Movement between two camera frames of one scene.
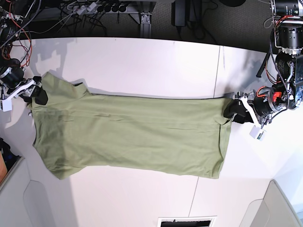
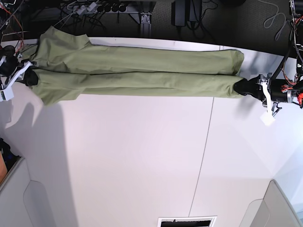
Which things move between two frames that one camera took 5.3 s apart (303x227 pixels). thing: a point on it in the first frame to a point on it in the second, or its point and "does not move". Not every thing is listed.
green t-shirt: x=75 y=129 to x=69 y=67
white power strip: x=82 y=10 does not move
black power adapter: x=178 y=13 does not move
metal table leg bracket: x=146 y=25 does not move
